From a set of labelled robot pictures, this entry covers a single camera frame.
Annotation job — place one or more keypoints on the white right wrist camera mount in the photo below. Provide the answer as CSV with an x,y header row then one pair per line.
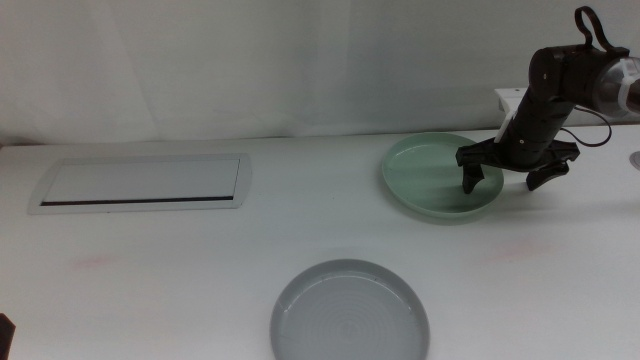
x,y
510,100

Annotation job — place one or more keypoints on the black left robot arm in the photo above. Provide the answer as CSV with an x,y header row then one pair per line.
x,y
6,340

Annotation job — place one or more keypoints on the white fabric backdrop curtain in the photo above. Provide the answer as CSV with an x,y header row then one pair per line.
x,y
300,65

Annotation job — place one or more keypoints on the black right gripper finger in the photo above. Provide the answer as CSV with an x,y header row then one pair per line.
x,y
545,176
471,179

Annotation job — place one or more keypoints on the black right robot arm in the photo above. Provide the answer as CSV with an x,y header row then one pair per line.
x,y
560,75

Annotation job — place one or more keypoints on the mint green shallow plastic bowl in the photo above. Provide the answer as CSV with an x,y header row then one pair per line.
x,y
425,175

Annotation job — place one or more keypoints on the grey shallow plastic bowl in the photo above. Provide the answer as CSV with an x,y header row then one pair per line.
x,y
350,320

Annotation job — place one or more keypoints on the round grey table grommet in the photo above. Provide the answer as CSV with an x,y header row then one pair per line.
x,y
636,161

